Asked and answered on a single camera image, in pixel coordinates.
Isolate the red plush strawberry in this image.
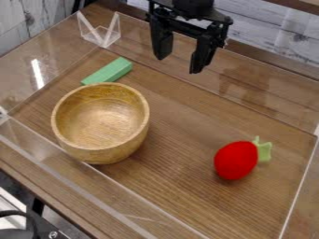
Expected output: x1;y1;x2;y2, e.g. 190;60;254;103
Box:
214;136;272;180

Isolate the wooden bowl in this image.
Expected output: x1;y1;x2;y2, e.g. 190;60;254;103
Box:
51;83;151;164

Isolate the green rectangular block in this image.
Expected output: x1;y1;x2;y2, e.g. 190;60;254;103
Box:
82;57;132;85

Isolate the clear acrylic corner bracket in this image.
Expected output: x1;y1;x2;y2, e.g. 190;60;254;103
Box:
76;12;122;49

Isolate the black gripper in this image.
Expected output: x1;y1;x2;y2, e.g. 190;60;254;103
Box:
148;0;234;74

